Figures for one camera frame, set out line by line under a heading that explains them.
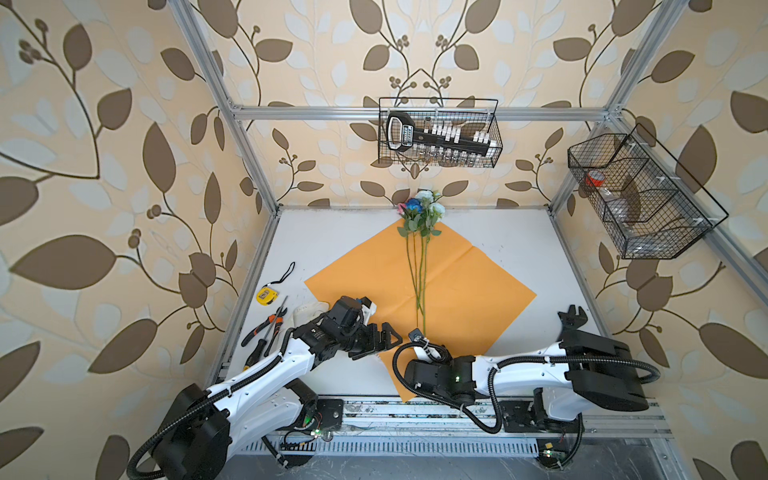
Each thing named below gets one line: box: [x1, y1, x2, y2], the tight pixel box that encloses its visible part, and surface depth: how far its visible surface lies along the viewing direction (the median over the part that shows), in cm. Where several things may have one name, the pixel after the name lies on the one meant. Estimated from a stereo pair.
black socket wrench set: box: [386, 111, 497, 157], surface depth 85 cm
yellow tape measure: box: [256, 262, 296, 306], surface depth 98 cm
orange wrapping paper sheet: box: [304, 221, 537, 401], surface depth 103 cm
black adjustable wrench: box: [557, 304, 588, 330], surface depth 91 cm
